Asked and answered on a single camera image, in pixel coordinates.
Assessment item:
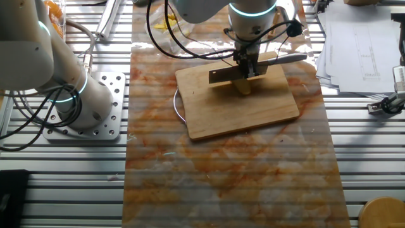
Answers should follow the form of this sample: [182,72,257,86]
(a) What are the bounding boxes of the clear plastic fruit container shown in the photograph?
[46,0,66,38]

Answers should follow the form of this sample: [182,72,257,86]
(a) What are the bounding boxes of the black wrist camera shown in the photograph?
[286,19,304,38]

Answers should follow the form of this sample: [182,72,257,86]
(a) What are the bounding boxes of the steel kitchen knife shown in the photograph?
[208,53,308,85]

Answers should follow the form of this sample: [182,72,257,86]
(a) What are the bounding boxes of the orange marble pattern mat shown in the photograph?
[121,0,352,228]

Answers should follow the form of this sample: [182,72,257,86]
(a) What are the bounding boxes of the yellow peeled potato half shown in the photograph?
[232,79,253,96]

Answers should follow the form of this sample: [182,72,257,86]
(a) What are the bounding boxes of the white paper sheet stack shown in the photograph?
[315,1,404,96]

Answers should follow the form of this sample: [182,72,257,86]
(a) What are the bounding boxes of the wooden cutting board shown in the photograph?
[173,51,301,141]

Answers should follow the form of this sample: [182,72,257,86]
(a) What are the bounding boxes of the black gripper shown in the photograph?
[233,43,261,79]

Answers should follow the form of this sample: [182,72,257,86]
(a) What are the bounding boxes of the orange fruit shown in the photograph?
[53,18,66,37]
[47,1,64,19]

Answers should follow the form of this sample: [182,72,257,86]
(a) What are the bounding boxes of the black plastic case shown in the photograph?
[0,169,30,228]

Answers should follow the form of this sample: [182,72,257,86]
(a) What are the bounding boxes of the looped black cable bundle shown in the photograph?
[0,84,83,152]

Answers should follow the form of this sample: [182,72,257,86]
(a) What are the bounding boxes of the white plastic wrap roll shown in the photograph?
[95,0,123,41]

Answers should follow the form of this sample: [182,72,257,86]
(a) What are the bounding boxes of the grey camera mounting bracket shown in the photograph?
[275,5,290,26]

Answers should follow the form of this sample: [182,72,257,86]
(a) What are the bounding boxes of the black camera cable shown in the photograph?
[163,0,298,56]

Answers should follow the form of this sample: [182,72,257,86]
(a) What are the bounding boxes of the metal robot mounting plate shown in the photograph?
[42,71,127,141]

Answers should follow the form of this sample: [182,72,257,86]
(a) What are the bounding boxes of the plastic bag of potato pieces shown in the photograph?
[144,2,196,54]

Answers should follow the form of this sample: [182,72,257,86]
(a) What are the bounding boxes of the wooden round base stand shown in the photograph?
[358,196,405,228]

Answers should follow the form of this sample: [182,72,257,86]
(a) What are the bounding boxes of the grey camera on clamp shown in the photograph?
[366,65,405,115]

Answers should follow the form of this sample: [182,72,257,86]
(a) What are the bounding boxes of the thick black cable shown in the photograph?
[146,0,237,61]

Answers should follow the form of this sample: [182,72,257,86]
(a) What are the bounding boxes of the grey robot hose cable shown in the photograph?
[65,18,96,75]

